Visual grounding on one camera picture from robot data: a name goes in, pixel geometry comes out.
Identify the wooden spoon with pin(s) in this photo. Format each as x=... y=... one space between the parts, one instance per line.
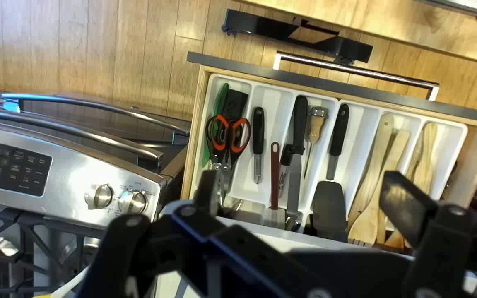
x=420 y=172

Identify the orange handled scissors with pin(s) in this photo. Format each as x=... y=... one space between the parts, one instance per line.
x=228 y=139

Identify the stainless steel stove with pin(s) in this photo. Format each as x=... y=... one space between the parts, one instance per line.
x=67 y=169

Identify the black nylon turner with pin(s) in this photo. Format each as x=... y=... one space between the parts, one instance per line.
x=329 y=204

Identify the wooden kitchen drawer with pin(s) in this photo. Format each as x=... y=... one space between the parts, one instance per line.
x=213 y=186

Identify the red handled utensil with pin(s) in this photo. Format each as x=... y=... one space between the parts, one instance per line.
x=274 y=197

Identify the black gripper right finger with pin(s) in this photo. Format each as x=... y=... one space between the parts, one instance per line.
x=440 y=235

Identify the black handled metal spatula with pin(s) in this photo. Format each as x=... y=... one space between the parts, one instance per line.
x=300 y=118

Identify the white cutlery tray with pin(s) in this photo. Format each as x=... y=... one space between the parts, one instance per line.
x=342 y=152

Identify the black bracket on floor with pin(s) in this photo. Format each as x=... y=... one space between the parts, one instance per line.
x=299 y=32

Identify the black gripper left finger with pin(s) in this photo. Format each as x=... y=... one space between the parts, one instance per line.
x=112 y=272

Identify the light wooden spatula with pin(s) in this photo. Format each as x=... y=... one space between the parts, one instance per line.
x=387 y=152

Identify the black handled knife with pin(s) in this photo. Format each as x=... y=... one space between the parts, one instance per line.
x=257 y=141

